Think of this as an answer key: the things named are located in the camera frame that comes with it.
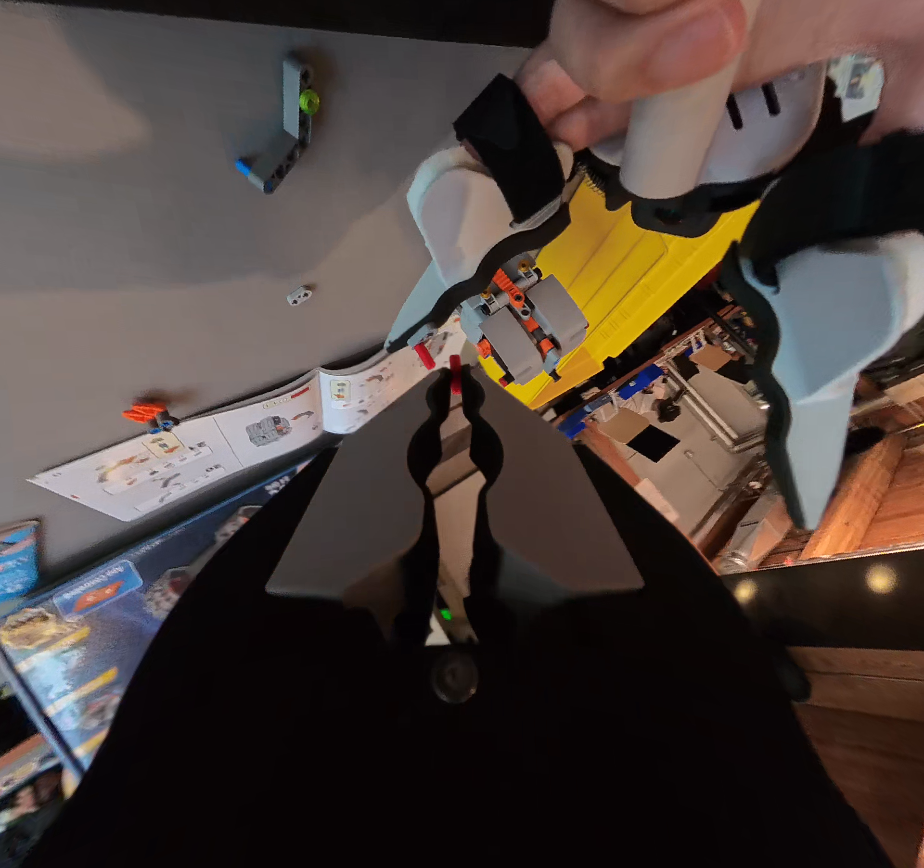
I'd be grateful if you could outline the blue robot kit box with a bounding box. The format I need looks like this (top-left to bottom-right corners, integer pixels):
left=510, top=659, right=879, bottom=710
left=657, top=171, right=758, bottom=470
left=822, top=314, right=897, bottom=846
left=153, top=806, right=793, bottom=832
left=0, top=460, right=326, bottom=775

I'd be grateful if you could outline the grey desk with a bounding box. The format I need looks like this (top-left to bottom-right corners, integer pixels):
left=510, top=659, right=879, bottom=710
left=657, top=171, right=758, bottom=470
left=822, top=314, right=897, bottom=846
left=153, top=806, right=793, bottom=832
left=0, top=0, right=535, bottom=580

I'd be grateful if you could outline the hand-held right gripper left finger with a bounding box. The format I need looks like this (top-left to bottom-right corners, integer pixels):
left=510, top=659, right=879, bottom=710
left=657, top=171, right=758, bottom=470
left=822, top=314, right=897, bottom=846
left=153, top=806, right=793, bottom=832
left=264, top=369, right=443, bottom=641

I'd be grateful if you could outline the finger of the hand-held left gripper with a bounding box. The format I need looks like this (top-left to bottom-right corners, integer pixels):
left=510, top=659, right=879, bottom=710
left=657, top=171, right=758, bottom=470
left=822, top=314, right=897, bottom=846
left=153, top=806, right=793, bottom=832
left=385, top=148, right=578, bottom=371
left=720, top=231, right=924, bottom=531

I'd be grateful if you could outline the grey orange toy robot model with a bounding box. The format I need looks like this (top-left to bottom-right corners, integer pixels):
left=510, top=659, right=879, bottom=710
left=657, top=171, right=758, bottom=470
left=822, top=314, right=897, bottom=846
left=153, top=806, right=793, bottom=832
left=457, top=260, right=590, bottom=387

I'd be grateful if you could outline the yellow storage bin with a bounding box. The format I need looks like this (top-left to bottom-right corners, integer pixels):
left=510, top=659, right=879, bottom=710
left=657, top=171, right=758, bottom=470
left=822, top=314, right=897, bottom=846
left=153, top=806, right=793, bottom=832
left=476, top=182, right=762, bottom=410

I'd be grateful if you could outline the light blue package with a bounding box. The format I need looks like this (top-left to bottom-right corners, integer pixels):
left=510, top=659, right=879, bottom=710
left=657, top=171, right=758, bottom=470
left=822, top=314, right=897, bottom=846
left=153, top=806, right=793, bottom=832
left=0, top=520, right=43, bottom=602

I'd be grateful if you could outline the white instruction booklet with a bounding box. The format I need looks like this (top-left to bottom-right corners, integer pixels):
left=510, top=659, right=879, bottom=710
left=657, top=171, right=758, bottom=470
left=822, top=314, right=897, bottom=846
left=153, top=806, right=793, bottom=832
left=27, top=316, right=466, bottom=524

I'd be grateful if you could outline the person's left hand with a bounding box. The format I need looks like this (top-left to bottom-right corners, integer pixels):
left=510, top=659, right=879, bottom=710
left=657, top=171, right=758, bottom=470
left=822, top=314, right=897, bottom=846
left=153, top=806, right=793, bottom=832
left=514, top=0, right=924, bottom=160

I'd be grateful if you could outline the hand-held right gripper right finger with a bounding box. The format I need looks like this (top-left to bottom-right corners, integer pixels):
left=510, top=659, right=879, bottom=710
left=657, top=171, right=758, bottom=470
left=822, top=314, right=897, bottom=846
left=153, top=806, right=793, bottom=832
left=449, top=357, right=645, bottom=641

